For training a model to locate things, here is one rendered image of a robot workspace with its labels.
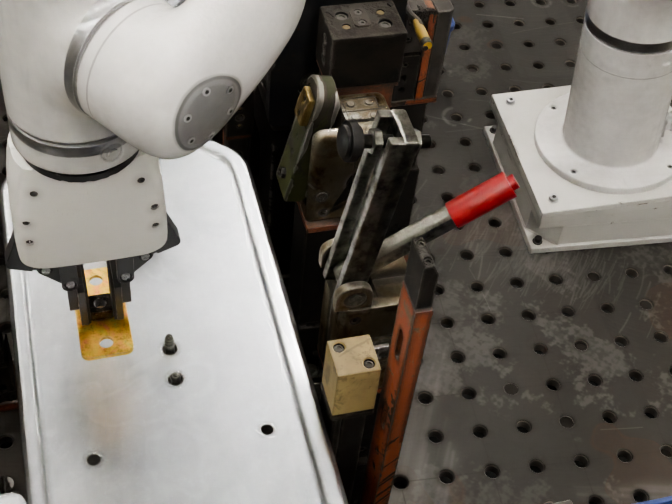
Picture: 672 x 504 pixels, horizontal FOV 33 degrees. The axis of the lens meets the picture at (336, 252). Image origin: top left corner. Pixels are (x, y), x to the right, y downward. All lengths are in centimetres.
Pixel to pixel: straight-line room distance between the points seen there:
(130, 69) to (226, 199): 44
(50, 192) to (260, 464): 26
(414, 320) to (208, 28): 27
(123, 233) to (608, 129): 77
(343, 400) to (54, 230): 25
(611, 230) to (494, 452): 35
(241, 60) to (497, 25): 118
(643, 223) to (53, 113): 94
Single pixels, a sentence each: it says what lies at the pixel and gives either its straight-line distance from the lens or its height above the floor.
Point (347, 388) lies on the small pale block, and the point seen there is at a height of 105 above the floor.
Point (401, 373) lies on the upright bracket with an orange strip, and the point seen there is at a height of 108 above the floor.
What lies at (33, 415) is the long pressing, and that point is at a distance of 90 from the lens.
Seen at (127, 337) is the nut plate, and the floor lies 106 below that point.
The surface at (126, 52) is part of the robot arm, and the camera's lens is 60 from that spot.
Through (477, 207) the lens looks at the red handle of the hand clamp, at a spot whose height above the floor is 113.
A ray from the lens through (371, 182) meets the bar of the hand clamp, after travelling 83.
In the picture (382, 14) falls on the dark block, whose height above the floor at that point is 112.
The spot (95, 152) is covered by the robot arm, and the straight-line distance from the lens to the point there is 69.
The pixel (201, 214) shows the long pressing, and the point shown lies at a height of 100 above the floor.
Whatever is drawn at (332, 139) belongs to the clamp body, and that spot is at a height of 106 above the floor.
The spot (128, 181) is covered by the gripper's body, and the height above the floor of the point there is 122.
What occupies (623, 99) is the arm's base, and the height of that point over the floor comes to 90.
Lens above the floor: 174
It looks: 48 degrees down
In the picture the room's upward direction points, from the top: 7 degrees clockwise
